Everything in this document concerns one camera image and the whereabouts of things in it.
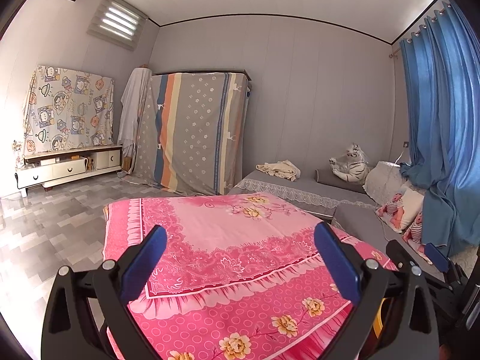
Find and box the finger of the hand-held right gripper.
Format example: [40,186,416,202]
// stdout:
[386,239,426,274]
[425,243,469,297]

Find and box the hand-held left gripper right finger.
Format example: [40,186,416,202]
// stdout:
[314,222,441,360]

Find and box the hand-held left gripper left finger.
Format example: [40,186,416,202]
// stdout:
[40,225,167,360]

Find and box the yellow bin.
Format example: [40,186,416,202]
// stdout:
[369,298,385,340]

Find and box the baby print cushion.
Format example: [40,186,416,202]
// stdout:
[376,189,426,231]
[402,210,437,259]

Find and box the white lace cushion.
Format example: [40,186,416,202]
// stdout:
[364,161,411,203]

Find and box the pink floral blanket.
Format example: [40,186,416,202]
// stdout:
[102,191,398,360]

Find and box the grey pillow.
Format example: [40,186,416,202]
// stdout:
[315,168,370,195]

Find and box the grey sofa with lace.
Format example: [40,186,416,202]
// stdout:
[228,165,466,282]

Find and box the white plush tiger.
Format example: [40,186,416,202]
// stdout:
[329,142,372,184]

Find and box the cream crumpled cloth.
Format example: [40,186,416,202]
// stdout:
[256,160,301,181]

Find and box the cream TV cabinet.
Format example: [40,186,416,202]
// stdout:
[15,144,124,197]

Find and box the blue curtain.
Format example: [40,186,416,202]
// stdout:
[398,0,480,257]

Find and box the striped floral grey cloth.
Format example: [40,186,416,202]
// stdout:
[118,69,251,196]

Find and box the white draped cloth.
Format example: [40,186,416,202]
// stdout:
[117,67,152,158]

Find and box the cartoon printed cloth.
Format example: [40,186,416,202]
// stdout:
[22,64,115,158]

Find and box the curtain rod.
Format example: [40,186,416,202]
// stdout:
[388,0,452,61]

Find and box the grey window blind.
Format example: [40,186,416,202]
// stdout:
[87,0,149,51]

